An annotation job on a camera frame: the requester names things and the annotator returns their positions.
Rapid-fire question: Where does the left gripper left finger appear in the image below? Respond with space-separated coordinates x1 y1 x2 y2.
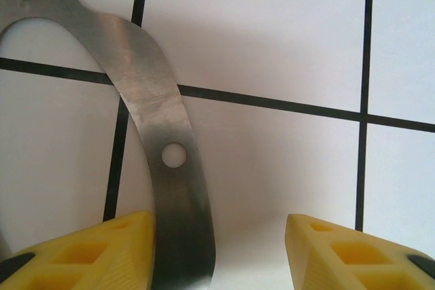
0 211 158 290

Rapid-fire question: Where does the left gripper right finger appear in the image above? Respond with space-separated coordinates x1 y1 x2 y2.
285 213 435 290

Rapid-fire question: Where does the curved numbered steel plate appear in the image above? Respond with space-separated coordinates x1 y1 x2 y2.
0 0 218 290

